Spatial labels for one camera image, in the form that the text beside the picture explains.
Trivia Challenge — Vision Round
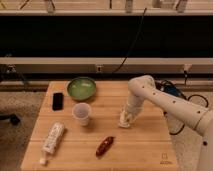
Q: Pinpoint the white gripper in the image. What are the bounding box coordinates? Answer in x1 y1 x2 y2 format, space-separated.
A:
120 104 141 124

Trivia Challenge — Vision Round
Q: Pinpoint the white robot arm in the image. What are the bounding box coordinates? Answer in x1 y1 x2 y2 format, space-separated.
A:
119 75 213 171

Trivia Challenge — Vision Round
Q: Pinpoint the red chip bag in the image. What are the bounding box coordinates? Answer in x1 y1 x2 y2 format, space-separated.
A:
96 136 114 157

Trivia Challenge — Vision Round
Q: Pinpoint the translucent plastic cup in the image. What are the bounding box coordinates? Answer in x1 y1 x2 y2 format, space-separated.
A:
72 103 92 126

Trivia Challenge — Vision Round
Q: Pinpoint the green bowl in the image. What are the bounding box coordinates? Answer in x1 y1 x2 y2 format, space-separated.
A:
67 77 96 101

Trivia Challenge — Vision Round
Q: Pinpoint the black smartphone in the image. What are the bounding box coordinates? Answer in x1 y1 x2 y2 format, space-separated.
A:
52 93 64 111

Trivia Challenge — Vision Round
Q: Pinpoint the white tube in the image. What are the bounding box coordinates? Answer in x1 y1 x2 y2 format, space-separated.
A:
39 122 65 165

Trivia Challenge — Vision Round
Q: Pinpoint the blue black cable bundle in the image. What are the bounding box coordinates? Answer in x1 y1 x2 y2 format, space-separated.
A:
154 79 210 136

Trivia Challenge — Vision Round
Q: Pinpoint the white wall outlet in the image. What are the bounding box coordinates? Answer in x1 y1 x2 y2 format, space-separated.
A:
97 66 103 73

